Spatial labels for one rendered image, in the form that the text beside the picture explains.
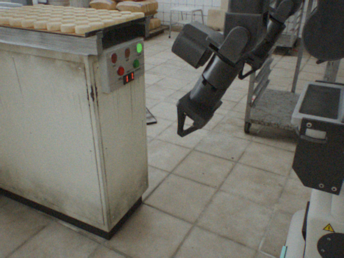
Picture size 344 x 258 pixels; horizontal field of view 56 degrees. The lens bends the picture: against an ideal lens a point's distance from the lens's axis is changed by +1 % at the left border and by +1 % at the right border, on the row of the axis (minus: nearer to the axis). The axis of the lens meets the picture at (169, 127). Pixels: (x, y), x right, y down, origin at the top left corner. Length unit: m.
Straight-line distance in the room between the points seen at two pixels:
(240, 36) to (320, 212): 0.49
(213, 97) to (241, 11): 0.16
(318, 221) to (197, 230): 0.80
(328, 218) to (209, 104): 0.40
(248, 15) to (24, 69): 0.92
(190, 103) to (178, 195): 1.15
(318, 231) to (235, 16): 0.55
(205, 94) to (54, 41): 0.67
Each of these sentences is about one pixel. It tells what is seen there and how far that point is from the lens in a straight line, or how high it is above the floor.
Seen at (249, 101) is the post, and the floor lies 0.28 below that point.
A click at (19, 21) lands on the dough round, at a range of 1.23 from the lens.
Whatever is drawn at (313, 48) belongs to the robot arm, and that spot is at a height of 0.99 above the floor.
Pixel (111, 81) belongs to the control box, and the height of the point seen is 0.74.
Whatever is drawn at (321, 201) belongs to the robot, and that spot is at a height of 0.58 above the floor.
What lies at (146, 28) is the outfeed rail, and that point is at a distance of 1.27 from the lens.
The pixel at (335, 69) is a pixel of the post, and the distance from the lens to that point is 2.07.
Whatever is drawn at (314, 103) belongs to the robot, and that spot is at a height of 0.81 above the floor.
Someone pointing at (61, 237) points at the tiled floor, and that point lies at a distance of 1.59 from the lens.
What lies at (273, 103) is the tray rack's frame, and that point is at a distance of 2.53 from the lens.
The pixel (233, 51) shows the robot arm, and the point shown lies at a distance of 0.54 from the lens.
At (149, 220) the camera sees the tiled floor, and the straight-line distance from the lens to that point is 1.59.
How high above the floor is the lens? 1.10
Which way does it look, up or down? 28 degrees down
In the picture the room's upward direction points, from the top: straight up
